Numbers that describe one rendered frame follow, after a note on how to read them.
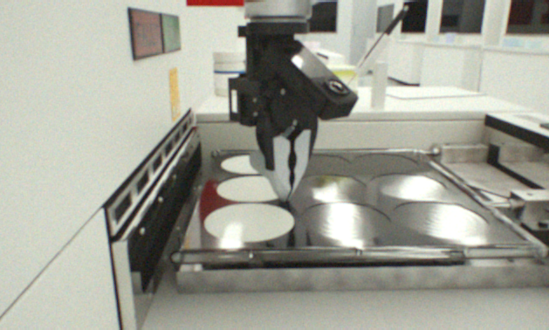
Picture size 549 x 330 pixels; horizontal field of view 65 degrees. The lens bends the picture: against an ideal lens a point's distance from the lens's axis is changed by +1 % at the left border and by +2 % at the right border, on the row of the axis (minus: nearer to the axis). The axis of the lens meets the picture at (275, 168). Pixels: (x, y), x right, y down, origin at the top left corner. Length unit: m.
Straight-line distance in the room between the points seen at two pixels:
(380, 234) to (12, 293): 0.34
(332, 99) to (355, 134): 0.38
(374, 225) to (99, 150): 0.29
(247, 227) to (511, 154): 0.49
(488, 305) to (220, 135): 0.50
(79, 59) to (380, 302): 0.38
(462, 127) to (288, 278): 0.49
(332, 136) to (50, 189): 0.59
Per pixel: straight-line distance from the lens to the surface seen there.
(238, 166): 0.67
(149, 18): 0.50
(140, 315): 0.42
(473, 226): 0.52
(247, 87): 0.50
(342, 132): 0.79
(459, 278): 0.54
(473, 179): 0.74
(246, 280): 0.49
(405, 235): 0.47
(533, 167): 0.75
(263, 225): 0.47
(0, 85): 0.24
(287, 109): 0.48
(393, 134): 0.82
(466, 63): 7.14
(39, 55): 0.28
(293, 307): 0.48
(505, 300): 0.55
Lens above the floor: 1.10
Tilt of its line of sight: 18 degrees down
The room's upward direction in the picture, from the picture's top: straight up
